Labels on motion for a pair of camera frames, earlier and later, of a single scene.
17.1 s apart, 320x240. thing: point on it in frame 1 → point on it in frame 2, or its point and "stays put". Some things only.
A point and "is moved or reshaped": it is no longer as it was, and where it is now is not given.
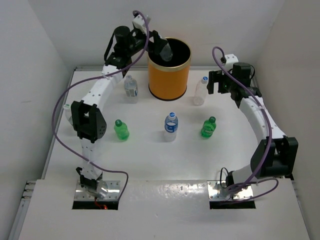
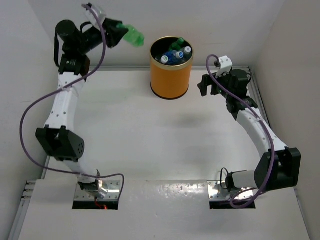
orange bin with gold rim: (168, 80) stays put
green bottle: (208, 127) → (176, 45)
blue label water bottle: (171, 127) → (172, 55)
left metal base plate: (109, 190) stays put
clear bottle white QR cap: (130, 85) → (187, 54)
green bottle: (121, 130) is moved or reshaped
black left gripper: (158, 42) → (115, 34)
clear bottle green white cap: (67, 108) is moved or reshaped
